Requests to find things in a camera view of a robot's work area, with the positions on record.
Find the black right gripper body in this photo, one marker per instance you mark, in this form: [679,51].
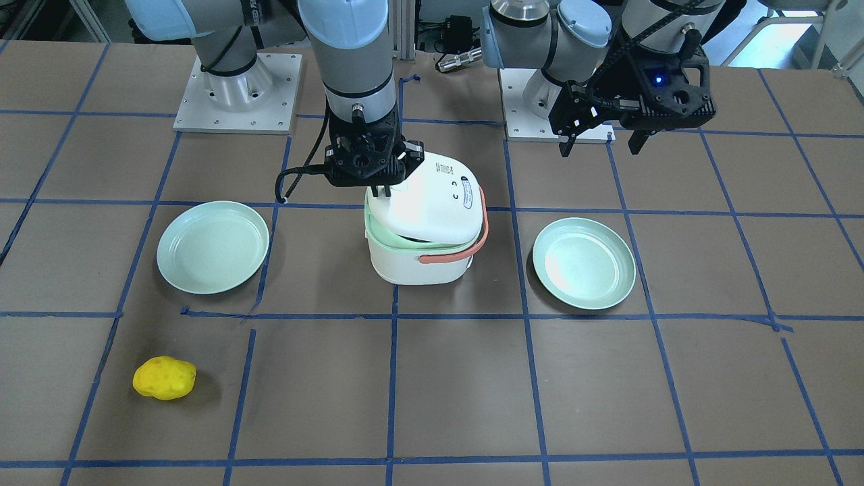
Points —
[410,153]

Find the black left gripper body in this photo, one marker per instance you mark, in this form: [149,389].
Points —
[619,83]

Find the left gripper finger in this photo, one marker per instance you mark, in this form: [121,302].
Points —
[566,144]
[637,140]

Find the white rice cooker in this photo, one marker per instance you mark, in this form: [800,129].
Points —
[429,229]

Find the green plate near left arm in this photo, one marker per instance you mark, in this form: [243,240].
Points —
[584,263]

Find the green plate near right arm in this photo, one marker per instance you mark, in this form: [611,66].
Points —
[212,247]

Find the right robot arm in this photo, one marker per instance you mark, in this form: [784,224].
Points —
[242,50]

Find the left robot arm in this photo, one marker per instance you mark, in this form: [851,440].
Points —
[570,40]

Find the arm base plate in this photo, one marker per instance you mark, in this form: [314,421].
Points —
[527,98]
[260,101]

